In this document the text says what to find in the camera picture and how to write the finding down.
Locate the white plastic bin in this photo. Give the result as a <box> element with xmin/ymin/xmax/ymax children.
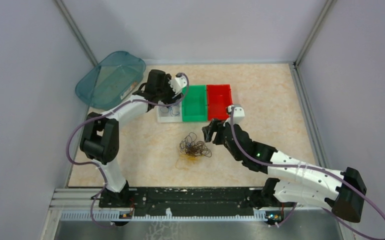
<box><xmin>156</xmin><ymin>103</ymin><xmax>183</xmax><ymax>123</ymax></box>

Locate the brown wire bundle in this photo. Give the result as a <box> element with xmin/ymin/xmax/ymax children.
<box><xmin>179</xmin><ymin>132</ymin><xmax>213</xmax><ymax>159</ymax></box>

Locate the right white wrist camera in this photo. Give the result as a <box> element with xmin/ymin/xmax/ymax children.
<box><xmin>225</xmin><ymin>104</ymin><xmax>245</xmax><ymax>124</ymax></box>

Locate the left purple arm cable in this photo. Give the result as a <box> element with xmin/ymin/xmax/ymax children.
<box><xmin>66</xmin><ymin>72</ymin><xmax>190</xmax><ymax>200</ymax></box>

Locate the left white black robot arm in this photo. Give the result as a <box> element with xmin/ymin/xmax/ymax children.
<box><xmin>79</xmin><ymin>69</ymin><xmax>190</xmax><ymax>207</ymax></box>

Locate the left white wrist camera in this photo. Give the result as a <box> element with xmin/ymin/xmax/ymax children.
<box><xmin>168</xmin><ymin>72</ymin><xmax>189</xmax><ymax>96</ymax></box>

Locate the white slotted cable duct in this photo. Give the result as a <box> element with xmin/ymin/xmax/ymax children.
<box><xmin>59</xmin><ymin>210</ymin><xmax>284</xmax><ymax>223</ymax></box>

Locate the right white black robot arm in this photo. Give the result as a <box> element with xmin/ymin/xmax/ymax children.
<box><xmin>202</xmin><ymin>118</ymin><xmax>367</xmax><ymax>223</ymax></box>

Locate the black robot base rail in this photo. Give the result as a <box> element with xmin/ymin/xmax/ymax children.
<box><xmin>91</xmin><ymin>187</ymin><xmax>294</xmax><ymax>217</ymax></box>

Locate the blue wire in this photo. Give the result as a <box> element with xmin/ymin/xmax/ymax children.
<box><xmin>159</xmin><ymin>105</ymin><xmax>181</xmax><ymax>118</ymax></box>

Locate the teal translucent plastic tub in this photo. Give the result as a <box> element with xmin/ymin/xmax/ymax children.
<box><xmin>74</xmin><ymin>50</ymin><xmax>146</xmax><ymax>110</ymax></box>

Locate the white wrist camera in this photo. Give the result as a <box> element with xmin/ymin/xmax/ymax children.
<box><xmin>168</xmin><ymin>72</ymin><xmax>189</xmax><ymax>96</ymax></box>
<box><xmin>225</xmin><ymin>104</ymin><xmax>245</xmax><ymax>124</ymax></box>

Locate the red plastic bin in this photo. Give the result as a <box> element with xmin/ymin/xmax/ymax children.
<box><xmin>206</xmin><ymin>84</ymin><xmax>233</xmax><ymax>121</ymax></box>

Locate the yellow wire bundle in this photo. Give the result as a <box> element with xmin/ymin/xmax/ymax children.
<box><xmin>175</xmin><ymin>153</ymin><xmax>202</xmax><ymax>171</ymax></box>

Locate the green plastic bin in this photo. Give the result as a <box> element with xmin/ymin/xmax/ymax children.
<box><xmin>181</xmin><ymin>85</ymin><xmax>208</xmax><ymax>122</ymax></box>

